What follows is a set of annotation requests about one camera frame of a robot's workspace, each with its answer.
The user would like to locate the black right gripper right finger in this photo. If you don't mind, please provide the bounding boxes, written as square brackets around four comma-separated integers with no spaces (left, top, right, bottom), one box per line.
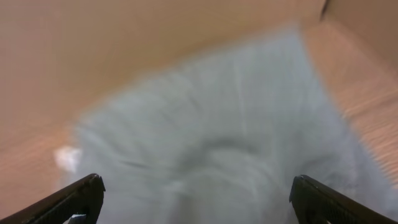
[289,175,397,224]

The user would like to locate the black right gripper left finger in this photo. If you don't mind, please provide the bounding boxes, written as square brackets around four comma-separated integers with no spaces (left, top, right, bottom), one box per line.
[1,174,106,224]

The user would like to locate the grey shorts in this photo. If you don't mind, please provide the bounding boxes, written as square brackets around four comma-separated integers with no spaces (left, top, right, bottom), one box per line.
[67,29,397,223]

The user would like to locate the folded beige shorts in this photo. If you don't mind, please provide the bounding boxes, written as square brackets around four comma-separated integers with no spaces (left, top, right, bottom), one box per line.
[54,146,81,173]

